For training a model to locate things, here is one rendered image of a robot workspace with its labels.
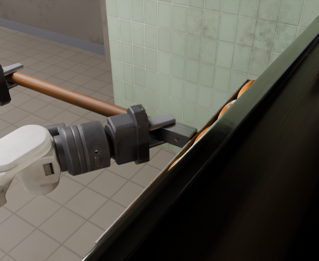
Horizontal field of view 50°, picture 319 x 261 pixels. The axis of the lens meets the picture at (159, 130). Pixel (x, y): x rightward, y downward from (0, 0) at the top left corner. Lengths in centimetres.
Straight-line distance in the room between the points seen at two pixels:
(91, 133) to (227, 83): 150
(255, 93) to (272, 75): 4
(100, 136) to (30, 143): 11
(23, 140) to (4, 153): 4
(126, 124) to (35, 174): 17
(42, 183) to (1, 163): 10
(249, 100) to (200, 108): 189
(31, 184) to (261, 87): 44
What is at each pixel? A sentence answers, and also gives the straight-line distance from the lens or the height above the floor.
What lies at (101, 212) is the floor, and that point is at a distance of 212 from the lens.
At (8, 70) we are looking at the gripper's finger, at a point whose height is 121.
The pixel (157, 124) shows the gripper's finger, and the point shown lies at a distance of 63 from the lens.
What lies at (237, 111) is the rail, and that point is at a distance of 28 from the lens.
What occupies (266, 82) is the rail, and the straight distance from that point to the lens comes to 33.
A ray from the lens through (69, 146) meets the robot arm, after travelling 58.
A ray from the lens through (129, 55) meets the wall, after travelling 235.
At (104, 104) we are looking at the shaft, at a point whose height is 121.
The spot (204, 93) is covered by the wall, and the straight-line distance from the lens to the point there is 212.
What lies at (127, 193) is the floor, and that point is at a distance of 221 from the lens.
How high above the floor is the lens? 157
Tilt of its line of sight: 35 degrees down
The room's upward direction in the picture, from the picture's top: straight up
